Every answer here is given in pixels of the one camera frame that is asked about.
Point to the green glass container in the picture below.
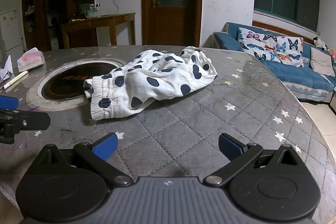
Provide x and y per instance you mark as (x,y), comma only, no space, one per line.
(82,9)

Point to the yellow papers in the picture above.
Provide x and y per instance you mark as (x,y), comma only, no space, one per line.
(76,20)

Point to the folded white paper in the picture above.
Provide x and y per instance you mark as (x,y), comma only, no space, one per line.
(6,69)

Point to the beige pillow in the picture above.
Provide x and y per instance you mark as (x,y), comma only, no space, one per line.
(321,62)

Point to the round induction cooktop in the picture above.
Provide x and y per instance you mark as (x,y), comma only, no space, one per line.
(65,82)

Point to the blue sofa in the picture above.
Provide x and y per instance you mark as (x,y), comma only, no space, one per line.
(294,74)

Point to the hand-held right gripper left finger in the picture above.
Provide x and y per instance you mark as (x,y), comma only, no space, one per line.
(105,148)

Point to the orange toy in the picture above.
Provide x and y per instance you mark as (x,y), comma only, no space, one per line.
(332,53)

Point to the black and white plush toy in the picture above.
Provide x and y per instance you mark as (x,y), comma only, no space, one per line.
(319,43)

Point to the pink tissue pack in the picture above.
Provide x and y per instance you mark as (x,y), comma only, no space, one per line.
(31,60)

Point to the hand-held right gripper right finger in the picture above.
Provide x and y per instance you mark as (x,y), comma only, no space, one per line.
(231,146)

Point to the wooden side table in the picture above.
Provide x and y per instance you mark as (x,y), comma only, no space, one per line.
(105,19)

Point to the white marker pen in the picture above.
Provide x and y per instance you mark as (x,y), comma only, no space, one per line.
(15,79)

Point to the white polka dot shorts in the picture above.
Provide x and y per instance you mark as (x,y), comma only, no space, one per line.
(162,82)

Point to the clear glass jar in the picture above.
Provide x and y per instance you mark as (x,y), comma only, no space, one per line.
(93,11)

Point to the white refrigerator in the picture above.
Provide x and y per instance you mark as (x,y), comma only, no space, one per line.
(10,35)

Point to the butterfly print cushion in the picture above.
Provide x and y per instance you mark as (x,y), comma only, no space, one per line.
(267,43)

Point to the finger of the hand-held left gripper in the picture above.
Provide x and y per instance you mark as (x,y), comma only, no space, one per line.
(31,120)
(9,102)

